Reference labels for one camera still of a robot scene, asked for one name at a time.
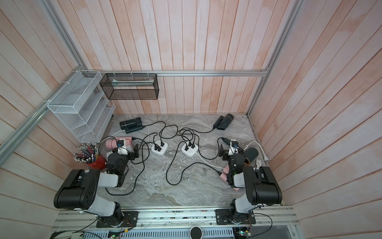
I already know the copper dryer black cord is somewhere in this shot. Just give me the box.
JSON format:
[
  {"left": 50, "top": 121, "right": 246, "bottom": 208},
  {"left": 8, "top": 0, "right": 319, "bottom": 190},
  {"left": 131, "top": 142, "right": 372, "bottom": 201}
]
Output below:
[{"left": 193, "top": 132, "right": 223, "bottom": 160}]

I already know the white dryer black cord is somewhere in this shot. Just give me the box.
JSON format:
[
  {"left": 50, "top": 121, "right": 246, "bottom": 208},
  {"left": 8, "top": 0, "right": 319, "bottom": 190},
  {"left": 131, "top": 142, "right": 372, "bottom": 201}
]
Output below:
[{"left": 104, "top": 141, "right": 160, "bottom": 197}]

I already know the pink dryer black cord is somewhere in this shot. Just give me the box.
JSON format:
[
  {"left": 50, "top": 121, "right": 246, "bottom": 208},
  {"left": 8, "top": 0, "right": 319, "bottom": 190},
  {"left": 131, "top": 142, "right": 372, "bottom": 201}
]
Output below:
[{"left": 165, "top": 141, "right": 223, "bottom": 186}]

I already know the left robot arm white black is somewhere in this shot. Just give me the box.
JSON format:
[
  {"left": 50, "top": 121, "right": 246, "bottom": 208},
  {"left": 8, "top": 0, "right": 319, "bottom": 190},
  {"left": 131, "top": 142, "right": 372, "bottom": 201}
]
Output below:
[{"left": 53, "top": 145, "right": 139, "bottom": 221}]

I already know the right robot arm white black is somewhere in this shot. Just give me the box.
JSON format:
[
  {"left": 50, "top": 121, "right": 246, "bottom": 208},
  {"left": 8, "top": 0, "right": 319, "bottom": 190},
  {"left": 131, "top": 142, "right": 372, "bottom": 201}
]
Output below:
[{"left": 218, "top": 144, "right": 283, "bottom": 215}]

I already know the dark green hair dryer copper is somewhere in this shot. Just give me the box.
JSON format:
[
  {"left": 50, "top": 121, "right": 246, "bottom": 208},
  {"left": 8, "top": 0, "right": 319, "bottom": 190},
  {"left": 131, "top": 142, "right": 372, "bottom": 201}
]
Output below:
[{"left": 220, "top": 137, "right": 259, "bottom": 164}]

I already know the pink folded hair dryer right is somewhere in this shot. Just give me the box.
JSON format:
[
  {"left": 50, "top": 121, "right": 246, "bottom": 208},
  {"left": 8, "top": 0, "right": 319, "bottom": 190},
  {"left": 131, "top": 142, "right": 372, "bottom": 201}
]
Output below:
[{"left": 220, "top": 166, "right": 229, "bottom": 184}]

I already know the pink hair dryer left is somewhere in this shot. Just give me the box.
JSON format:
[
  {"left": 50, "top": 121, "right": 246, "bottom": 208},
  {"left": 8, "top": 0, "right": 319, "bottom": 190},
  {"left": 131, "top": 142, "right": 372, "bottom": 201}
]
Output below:
[{"left": 105, "top": 136, "right": 132, "bottom": 151}]

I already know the black folded hair dryer left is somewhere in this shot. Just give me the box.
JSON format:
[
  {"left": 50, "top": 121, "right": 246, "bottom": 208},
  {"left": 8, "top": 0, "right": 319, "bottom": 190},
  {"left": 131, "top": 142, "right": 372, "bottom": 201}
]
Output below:
[{"left": 119, "top": 117, "right": 144, "bottom": 133}]

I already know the dark green folded hair dryer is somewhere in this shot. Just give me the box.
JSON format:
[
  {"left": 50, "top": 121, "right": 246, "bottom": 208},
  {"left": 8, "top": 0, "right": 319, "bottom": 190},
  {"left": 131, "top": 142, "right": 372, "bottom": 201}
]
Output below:
[{"left": 213, "top": 114, "right": 234, "bottom": 130}]

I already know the near white power strip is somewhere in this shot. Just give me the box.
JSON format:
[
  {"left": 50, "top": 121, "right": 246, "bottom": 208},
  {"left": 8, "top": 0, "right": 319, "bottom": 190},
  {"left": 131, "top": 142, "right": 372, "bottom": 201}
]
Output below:
[{"left": 151, "top": 140, "right": 168, "bottom": 156}]

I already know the white power strip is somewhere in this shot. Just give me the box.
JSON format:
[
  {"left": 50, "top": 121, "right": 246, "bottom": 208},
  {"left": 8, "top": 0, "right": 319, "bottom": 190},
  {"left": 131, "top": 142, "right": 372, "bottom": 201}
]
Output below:
[
  {"left": 181, "top": 143, "right": 199, "bottom": 157},
  {"left": 151, "top": 140, "right": 168, "bottom": 156}
]

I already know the far white power strip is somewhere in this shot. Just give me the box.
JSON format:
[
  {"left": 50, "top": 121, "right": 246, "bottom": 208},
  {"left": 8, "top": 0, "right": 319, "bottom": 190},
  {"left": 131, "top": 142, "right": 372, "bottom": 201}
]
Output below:
[{"left": 181, "top": 143, "right": 199, "bottom": 157}]

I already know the red cup of pencils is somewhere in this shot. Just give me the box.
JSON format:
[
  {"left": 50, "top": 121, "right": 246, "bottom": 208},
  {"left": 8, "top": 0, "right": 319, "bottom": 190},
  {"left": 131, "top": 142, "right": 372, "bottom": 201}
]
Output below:
[{"left": 73, "top": 142, "right": 106, "bottom": 170}]

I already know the black round sensor puck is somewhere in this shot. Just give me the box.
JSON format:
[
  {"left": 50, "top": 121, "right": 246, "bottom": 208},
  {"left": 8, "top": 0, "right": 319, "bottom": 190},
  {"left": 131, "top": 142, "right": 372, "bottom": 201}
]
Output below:
[{"left": 189, "top": 226, "right": 203, "bottom": 239}]

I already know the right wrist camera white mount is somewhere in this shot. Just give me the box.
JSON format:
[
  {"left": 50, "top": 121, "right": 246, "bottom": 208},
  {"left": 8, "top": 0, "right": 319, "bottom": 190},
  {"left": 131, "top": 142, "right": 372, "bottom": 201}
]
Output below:
[{"left": 228, "top": 140, "right": 239, "bottom": 156}]

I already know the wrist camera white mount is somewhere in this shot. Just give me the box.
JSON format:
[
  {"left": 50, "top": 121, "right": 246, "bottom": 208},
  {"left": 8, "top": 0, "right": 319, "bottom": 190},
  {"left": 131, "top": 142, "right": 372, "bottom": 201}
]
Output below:
[
  {"left": 116, "top": 139, "right": 129, "bottom": 155},
  {"left": 228, "top": 140, "right": 239, "bottom": 156}
]

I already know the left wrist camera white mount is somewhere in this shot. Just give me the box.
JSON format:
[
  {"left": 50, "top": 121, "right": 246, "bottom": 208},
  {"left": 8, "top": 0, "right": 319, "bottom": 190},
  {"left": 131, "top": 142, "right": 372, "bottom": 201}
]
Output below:
[{"left": 116, "top": 139, "right": 129, "bottom": 155}]

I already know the white power strip cable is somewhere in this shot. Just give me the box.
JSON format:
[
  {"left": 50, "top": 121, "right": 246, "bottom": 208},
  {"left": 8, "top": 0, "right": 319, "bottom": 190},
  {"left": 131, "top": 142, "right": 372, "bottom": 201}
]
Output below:
[{"left": 196, "top": 140, "right": 269, "bottom": 169}]

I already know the black mesh wall basket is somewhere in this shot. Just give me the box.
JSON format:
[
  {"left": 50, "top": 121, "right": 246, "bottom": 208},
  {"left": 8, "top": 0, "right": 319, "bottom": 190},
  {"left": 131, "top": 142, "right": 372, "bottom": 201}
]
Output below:
[{"left": 100, "top": 73, "right": 159, "bottom": 100}]

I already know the white wire shelf rack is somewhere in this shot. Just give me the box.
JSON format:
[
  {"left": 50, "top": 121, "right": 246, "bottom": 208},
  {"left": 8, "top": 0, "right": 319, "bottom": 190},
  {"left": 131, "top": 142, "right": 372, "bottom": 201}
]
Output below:
[{"left": 48, "top": 70, "right": 115, "bottom": 143}]

